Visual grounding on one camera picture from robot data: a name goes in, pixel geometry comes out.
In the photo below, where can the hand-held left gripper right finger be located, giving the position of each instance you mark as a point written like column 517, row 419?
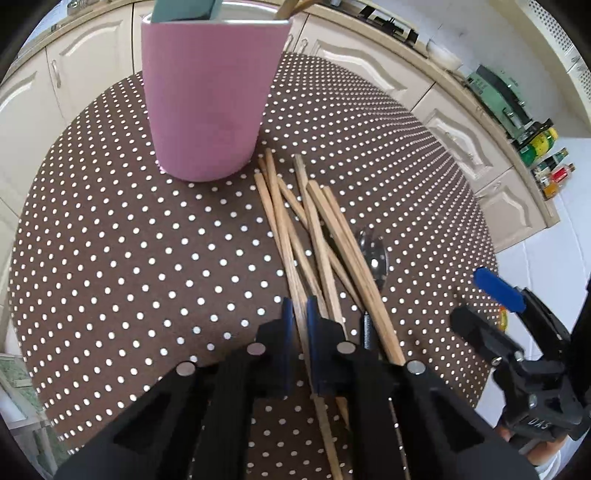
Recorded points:
column 312, row 341

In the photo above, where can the metal frame side shelf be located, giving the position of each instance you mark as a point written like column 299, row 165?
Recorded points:
column 21, row 406

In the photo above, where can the pink utensil holder cup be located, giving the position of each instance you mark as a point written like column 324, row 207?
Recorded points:
column 207, row 101

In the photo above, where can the orange snack packet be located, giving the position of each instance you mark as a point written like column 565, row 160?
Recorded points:
column 502, row 321

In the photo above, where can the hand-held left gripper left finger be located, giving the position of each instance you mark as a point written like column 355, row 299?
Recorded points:
column 288, row 341

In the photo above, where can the dark sauce bottle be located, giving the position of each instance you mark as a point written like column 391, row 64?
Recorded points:
column 551, row 164

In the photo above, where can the white bowl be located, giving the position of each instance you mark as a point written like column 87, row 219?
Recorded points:
column 444, row 55

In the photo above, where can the dark glass bottle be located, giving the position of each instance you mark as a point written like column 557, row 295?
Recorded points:
column 531, row 131

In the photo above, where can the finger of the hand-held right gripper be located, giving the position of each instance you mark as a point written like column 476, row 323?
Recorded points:
column 498, row 286
column 475, row 332

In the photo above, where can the cream lattice door cabinet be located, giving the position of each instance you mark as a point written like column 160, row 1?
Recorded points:
column 563, row 41

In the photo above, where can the green bottle yellow cap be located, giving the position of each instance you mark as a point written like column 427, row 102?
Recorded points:
column 540, row 145

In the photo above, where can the pile of wooden chopsticks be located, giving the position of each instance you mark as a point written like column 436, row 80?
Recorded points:
column 353, row 263

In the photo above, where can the orange sauce bottle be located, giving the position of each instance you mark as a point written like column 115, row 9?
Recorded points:
column 556, row 182

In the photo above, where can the round polka-dot table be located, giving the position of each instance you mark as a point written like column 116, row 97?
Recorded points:
column 138, row 277

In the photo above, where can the green electric hot pot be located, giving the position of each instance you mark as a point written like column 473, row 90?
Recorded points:
column 496, row 97

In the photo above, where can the person's right forearm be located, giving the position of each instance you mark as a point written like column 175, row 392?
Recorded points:
column 551, row 468

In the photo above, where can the light blue sheathed knife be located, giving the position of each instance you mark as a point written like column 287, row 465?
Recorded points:
column 184, row 9

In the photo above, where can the person's right hand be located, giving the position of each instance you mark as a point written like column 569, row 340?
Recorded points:
column 540, row 450

